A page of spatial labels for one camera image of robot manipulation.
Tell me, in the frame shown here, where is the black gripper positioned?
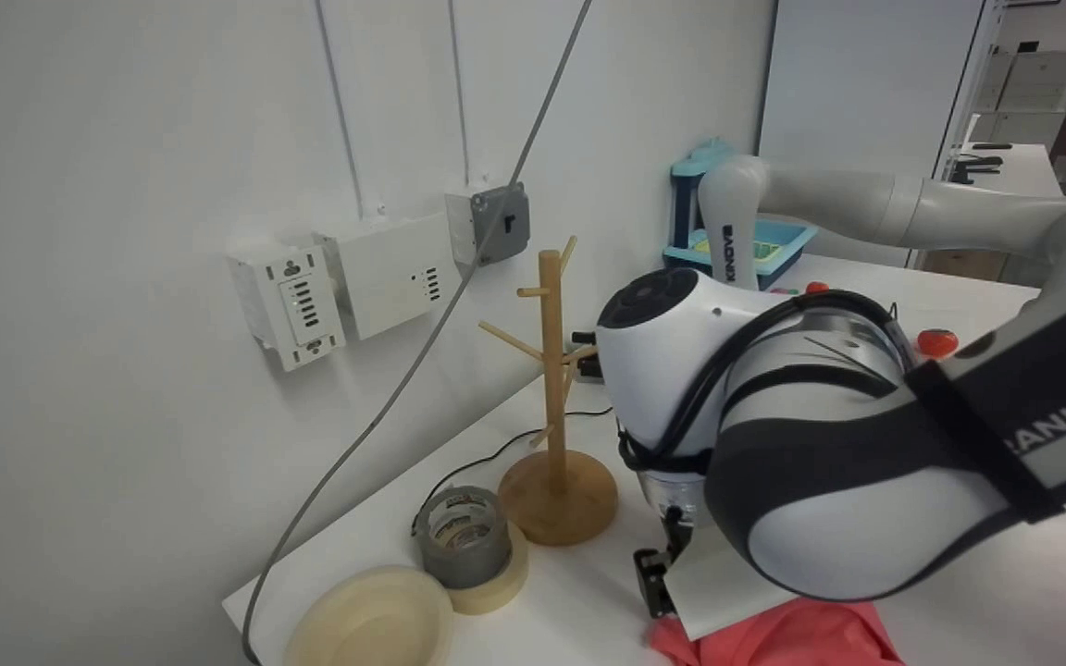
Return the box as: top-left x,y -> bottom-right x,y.
631,495 -> 698,620

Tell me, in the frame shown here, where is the coral pink shirt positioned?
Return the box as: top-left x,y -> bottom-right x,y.
644,599 -> 906,666

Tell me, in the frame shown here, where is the wooden mug tree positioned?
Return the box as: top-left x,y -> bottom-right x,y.
473,231 -> 623,549

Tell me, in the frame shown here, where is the beige tape roll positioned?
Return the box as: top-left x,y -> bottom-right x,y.
445,529 -> 534,619

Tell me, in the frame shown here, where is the grey tape roll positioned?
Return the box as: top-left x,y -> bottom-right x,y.
405,482 -> 513,590

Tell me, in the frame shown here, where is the cream plastic bowl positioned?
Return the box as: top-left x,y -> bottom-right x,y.
286,567 -> 454,666

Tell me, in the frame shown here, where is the red flat toy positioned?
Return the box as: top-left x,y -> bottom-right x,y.
915,325 -> 961,361

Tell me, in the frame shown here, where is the blue white spray bottle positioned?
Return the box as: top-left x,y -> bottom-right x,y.
658,136 -> 822,293

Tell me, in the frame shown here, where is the grey junction box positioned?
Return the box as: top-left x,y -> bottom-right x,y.
439,177 -> 534,271

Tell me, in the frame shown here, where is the white background desk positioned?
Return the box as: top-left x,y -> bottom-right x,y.
935,115 -> 1066,200

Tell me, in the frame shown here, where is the thin black table cable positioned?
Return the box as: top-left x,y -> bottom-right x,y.
425,398 -> 619,511

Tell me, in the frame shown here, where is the plain white wall box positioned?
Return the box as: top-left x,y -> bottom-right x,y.
313,210 -> 463,342

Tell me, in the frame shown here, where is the white wall socket box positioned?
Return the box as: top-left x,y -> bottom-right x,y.
224,231 -> 346,376

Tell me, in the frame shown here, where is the grey hanging cable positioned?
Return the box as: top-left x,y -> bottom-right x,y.
236,0 -> 597,666

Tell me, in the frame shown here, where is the white wall conduit pipe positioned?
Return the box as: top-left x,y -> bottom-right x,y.
445,0 -> 477,197
308,0 -> 368,226

